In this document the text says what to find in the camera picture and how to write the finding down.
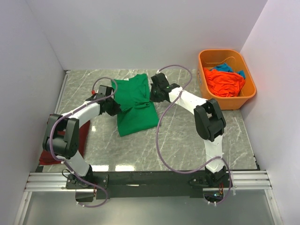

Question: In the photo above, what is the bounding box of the green t shirt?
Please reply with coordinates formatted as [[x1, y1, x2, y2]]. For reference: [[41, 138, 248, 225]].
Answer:
[[111, 74, 159, 137]]

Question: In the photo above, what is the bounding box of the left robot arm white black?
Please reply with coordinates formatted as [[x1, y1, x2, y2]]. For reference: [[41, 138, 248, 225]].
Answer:
[[43, 85, 121, 188]]

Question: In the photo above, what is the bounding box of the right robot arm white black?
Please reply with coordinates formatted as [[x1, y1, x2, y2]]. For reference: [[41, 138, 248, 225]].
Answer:
[[150, 73, 226, 187]]

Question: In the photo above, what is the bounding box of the orange plastic basket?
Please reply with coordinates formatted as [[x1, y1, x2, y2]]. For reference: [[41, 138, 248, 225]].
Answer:
[[197, 49, 256, 110]]

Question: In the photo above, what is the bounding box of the orange t shirt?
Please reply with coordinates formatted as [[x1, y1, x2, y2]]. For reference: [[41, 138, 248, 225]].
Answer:
[[203, 68, 246, 97]]

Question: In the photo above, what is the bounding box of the blue t shirt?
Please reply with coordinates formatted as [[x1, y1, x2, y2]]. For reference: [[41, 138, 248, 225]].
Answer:
[[211, 63, 246, 79]]

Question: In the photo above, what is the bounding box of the folded dark red t shirt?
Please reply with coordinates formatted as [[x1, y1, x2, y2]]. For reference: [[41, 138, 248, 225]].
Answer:
[[39, 114, 90, 165]]

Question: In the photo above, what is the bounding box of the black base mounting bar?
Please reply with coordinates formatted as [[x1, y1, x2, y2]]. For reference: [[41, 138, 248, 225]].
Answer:
[[66, 168, 232, 202]]

